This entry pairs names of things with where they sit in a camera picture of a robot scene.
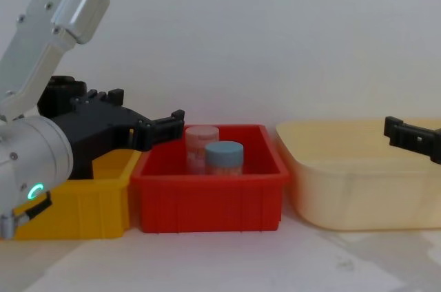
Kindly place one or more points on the jar with pink lid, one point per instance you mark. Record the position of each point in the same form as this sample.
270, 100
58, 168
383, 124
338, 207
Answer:
198, 149

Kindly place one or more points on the red plastic bin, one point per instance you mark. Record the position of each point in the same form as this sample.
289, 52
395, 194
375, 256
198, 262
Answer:
206, 199

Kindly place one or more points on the cream plastic tub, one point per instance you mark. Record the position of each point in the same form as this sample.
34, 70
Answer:
361, 188

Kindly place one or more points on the yellow plastic bin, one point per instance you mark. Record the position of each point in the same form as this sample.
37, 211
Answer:
86, 206

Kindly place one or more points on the white paper sheet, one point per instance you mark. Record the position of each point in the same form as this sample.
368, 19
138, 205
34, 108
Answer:
206, 264

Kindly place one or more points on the jar with blue lid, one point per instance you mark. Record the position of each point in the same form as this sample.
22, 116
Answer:
224, 159

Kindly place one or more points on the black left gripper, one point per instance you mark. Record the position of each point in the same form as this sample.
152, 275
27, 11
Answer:
93, 123

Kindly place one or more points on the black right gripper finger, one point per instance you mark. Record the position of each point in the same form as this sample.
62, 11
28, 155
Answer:
413, 138

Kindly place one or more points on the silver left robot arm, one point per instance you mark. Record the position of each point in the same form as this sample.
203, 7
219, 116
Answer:
34, 154

